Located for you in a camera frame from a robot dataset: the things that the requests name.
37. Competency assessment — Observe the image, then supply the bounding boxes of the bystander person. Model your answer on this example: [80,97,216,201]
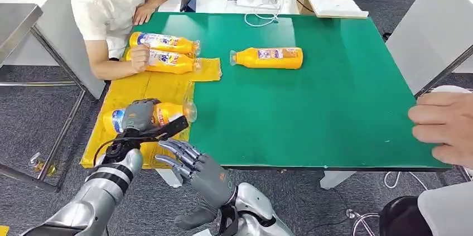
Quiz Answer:
[408,85,473,236]

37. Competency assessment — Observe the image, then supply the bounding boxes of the yellow plastic sheet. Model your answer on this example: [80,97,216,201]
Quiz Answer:
[80,56,223,171]

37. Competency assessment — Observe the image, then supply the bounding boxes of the seated person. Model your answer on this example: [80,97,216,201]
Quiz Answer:
[70,0,181,81]

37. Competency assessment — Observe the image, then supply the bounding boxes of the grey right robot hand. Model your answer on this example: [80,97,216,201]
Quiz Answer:
[155,138,237,232]

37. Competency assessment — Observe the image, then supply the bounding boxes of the clear plastic wrapper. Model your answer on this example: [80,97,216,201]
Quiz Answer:
[28,152,59,177]

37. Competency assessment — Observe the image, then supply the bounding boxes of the black stool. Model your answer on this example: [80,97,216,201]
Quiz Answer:
[379,195,434,236]

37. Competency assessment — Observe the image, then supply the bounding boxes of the green table mat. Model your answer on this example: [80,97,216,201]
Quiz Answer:
[126,12,452,171]

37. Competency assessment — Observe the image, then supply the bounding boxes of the white side table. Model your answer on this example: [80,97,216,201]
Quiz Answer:
[385,0,473,97]

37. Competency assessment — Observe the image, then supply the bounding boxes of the white coiled cable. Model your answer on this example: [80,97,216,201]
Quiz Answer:
[243,0,282,28]

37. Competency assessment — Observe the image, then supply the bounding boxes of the white table under mat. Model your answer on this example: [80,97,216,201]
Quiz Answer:
[155,166,452,190]

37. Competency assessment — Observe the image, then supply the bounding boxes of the steel frame table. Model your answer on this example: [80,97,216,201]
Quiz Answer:
[0,3,87,193]

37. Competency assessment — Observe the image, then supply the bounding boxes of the orange drink bottle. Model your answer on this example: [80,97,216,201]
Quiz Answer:
[126,49,202,75]
[229,46,304,70]
[103,100,198,136]
[128,31,202,57]

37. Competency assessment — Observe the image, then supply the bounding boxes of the seated person's left hand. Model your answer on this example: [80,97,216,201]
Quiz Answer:
[132,4,155,26]

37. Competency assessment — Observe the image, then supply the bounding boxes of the white floor cable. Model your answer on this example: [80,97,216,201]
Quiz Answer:
[383,171,429,191]

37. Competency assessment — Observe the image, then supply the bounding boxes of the white power strip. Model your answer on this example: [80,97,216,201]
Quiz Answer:
[235,0,282,9]

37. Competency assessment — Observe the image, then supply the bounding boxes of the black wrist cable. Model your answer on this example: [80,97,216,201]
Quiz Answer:
[93,135,164,167]

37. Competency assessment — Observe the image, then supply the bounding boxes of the white foam sheet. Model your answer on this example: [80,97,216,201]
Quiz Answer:
[306,0,369,19]

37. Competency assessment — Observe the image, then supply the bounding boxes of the seated person's right hand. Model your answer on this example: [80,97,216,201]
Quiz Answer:
[129,44,151,74]

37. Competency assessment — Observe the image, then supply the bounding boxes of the bystander's hand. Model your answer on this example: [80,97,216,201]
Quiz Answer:
[408,91,473,169]

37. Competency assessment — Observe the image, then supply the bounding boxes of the chrome stool base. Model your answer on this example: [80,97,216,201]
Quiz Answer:
[345,208,382,236]

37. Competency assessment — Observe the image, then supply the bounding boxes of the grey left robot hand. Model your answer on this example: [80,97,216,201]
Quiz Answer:
[121,98,162,132]

